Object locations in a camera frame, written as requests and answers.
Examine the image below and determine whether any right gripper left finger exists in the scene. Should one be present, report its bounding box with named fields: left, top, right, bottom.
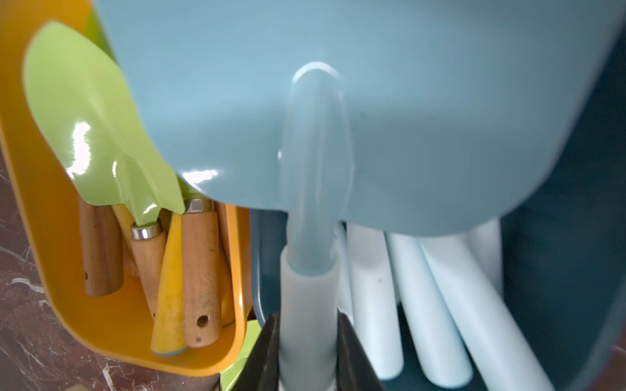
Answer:
left=233, top=311, right=280, bottom=391

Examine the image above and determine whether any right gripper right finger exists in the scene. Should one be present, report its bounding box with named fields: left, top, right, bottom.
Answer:
left=336, top=312, right=385, bottom=391

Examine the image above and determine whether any green shovel yellow handle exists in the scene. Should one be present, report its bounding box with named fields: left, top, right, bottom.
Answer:
left=111, top=203, right=189, bottom=357
left=214, top=201, right=235, bottom=328

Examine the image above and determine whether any dark teal storage box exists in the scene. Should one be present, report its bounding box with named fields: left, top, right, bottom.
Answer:
left=249, top=26, right=625, bottom=390

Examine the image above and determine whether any yellow storage box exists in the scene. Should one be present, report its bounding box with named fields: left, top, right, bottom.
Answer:
left=1, top=1, right=252, bottom=377

